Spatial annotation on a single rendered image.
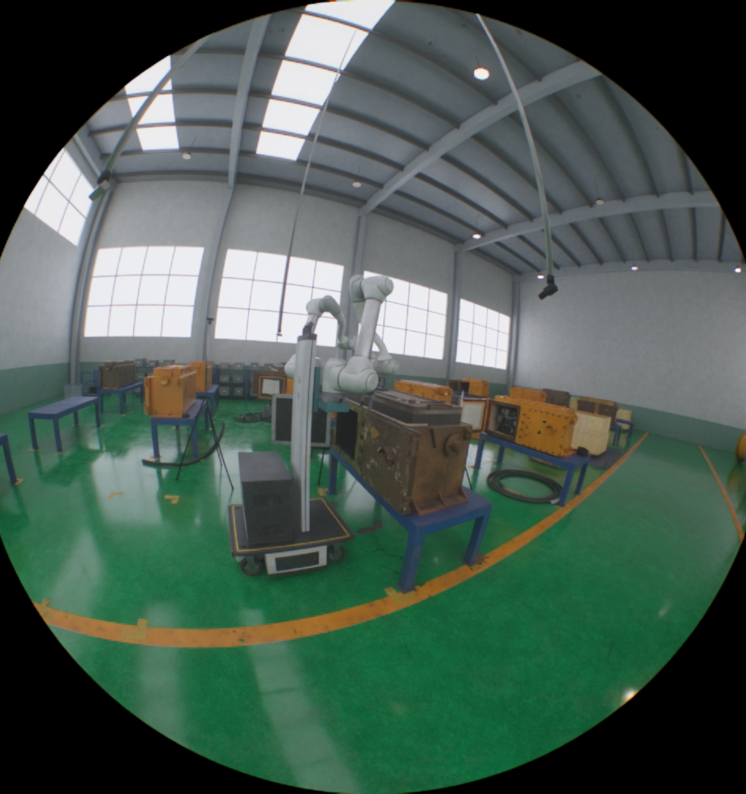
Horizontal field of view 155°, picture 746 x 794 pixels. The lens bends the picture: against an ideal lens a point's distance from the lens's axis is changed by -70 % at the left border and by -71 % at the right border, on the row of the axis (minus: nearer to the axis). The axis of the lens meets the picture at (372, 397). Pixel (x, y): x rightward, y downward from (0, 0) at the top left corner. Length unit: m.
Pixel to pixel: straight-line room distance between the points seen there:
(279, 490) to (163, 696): 1.55
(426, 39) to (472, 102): 2.33
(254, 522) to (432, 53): 8.79
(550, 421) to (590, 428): 3.25
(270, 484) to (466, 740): 1.90
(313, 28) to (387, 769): 9.57
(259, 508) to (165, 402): 3.08
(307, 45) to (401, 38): 2.08
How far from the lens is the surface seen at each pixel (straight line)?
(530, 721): 1.90
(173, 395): 4.57
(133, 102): 10.93
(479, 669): 1.93
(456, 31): 7.88
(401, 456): 1.77
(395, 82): 8.64
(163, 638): 2.05
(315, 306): 2.46
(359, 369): 1.58
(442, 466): 2.04
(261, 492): 1.85
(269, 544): 2.09
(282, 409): 2.99
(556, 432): 4.06
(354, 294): 1.86
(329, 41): 8.16
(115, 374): 8.35
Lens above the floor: 1.62
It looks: 7 degrees down
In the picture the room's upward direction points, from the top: 5 degrees clockwise
